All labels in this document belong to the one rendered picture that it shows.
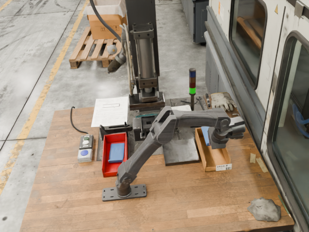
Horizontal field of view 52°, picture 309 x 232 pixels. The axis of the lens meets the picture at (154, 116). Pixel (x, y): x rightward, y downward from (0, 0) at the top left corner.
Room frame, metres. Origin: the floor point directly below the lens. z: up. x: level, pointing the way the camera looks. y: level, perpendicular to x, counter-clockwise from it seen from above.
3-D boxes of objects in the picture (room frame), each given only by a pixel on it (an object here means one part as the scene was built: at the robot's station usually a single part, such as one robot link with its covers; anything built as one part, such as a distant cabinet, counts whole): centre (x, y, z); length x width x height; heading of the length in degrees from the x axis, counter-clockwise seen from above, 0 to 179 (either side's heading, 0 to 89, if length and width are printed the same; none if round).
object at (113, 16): (4.87, 0.58, 0.40); 0.67 x 0.60 x 0.50; 174
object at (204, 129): (1.20, -0.27, 1.00); 0.15 x 0.07 x 0.03; 2
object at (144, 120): (1.36, 0.02, 0.98); 0.20 x 0.10 x 0.01; 92
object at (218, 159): (1.17, -0.28, 0.93); 0.25 x 0.13 x 0.08; 2
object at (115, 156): (1.22, 0.21, 0.92); 0.15 x 0.07 x 0.03; 178
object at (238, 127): (1.05, -0.32, 1.18); 0.12 x 0.09 x 0.12; 100
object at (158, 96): (1.43, 0.04, 1.22); 0.26 x 0.18 x 0.30; 2
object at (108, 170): (1.19, 0.21, 0.93); 0.25 x 0.12 x 0.06; 2
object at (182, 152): (1.19, -0.11, 0.91); 0.17 x 0.16 x 0.02; 92
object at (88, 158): (1.22, 0.37, 0.90); 0.07 x 0.07 x 0.06; 2
